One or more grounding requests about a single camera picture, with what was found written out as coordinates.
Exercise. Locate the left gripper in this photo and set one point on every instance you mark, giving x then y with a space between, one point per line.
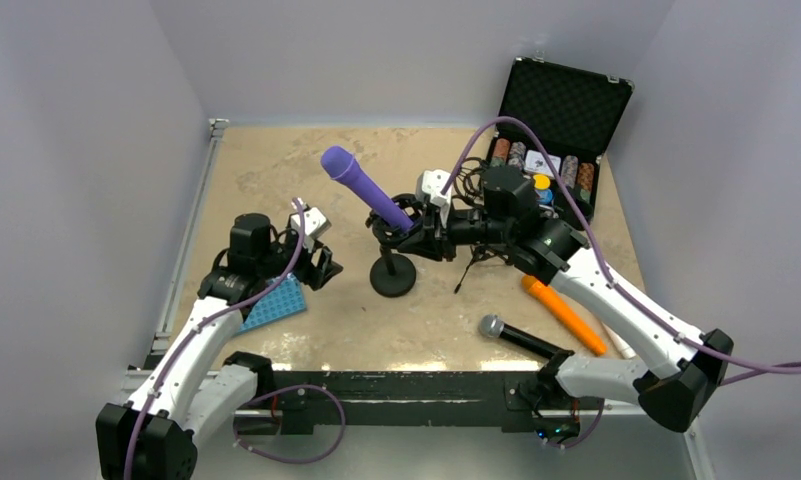
318 275

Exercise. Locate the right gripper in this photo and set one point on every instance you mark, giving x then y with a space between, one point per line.
434 242

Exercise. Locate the purple mic black stand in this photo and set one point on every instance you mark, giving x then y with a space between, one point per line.
392 275

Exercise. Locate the black tripod stand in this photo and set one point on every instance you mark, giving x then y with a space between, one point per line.
481 253

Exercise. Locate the black silver microphone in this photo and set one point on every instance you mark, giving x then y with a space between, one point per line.
494 327

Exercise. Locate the purple microphone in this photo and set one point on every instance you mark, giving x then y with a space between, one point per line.
341 166

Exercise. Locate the orange microphone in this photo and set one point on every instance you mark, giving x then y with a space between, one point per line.
564 314

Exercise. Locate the white microphone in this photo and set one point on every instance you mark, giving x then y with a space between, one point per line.
623 348

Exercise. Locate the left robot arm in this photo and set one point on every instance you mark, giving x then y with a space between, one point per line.
158 431

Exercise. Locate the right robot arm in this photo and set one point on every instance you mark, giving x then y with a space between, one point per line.
676 368

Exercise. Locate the blue lego baseplate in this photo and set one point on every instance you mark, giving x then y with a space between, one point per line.
284 301

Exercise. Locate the yellow dealer chip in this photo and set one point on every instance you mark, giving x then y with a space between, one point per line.
541 182

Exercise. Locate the white playing card box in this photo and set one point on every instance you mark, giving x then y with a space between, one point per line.
536 163

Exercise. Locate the black poker chip case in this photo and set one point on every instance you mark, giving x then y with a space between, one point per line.
574 113

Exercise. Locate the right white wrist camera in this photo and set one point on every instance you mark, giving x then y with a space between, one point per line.
433 189

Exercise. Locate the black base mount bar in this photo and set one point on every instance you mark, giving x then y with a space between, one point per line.
512 401

